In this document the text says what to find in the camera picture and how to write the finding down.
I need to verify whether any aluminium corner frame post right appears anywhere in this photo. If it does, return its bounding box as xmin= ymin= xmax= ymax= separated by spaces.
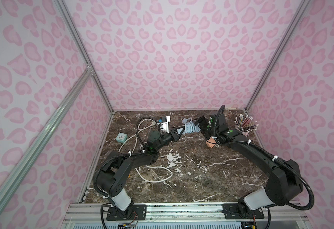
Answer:
xmin=245 ymin=0 xmax=312 ymax=114

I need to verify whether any aluminium corner frame post left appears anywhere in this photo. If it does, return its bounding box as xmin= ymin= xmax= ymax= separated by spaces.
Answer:
xmin=53 ymin=0 xmax=114 ymax=115

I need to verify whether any small teal alarm clock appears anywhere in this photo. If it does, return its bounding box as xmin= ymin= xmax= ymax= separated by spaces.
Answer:
xmin=115 ymin=133 xmax=128 ymax=144

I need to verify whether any aluminium corner frame post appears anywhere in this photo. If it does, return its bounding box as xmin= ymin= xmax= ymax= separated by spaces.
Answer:
xmin=245 ymin=0 xmax=312 ymax=114
xmin=53 ymin=0 xmax=114 ymax=115

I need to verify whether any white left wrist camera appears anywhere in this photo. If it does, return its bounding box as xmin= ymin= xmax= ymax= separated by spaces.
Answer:
xmin=158 ymin=116 xmax=170 ymax=133

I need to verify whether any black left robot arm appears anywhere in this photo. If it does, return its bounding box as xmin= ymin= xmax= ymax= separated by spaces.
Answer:
xmin=93 ymin=117 xmax=185 ymax=214

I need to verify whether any aluminium diagonal frame bar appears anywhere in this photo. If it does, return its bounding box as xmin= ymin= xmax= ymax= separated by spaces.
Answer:
xmin=0 ymin=69 xmax=93 ymax=215

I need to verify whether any pink pen cup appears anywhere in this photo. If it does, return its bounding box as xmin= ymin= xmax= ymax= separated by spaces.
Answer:
xmin=242 ymin=131 xmax=250 ymax=137

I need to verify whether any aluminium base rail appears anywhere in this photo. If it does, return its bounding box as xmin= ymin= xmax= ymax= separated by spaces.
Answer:
xmin=61 ymin=202 xmax=312 ymax=229

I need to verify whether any light blue power strip cord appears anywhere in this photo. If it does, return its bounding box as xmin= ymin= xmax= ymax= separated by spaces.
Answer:
xmin=181 ymin=117 xmax=202 ymax=135

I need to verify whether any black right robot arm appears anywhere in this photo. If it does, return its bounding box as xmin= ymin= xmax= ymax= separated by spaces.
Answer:
xmin=194 ymin=106 xmax=315 ymax=214

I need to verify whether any pink power strip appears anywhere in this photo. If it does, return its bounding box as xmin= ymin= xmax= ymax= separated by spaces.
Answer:
xmin=206 ymin=136 xmax=217 ymax=148

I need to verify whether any bundle of pens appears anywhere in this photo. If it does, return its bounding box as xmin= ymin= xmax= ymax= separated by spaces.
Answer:
xmin=235 ymin=114 xmax=259 ymax=133

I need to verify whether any light blue power strip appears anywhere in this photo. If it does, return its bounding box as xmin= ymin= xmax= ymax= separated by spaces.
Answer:
xmin=182 ymin=118 xmax=201 ymax=135

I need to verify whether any white cord of yellow strip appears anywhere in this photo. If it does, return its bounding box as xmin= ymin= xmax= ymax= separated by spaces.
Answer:
xmin=117 ymin=118 xmax=174 ymax=183

